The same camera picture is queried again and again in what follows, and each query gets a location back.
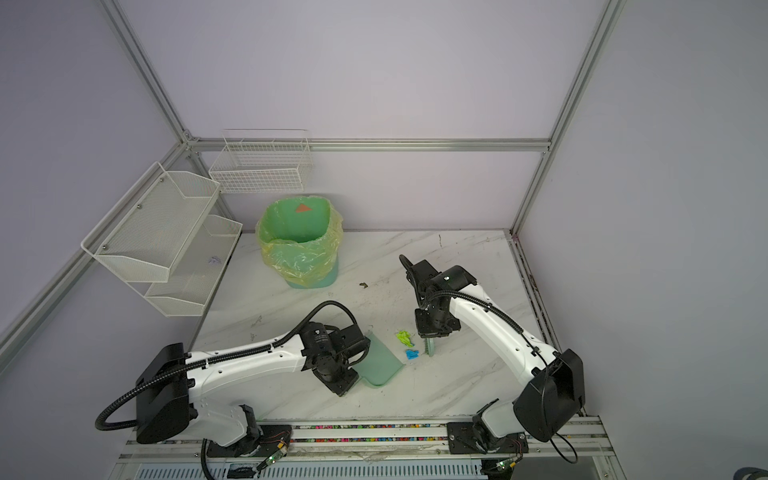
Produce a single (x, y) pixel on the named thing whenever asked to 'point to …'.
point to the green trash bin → (300, 238)
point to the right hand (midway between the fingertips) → (427, 332)
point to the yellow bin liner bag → (299, 237)
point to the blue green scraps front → (404, 337)
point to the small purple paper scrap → (214, 261)
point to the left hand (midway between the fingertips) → (340, 387)
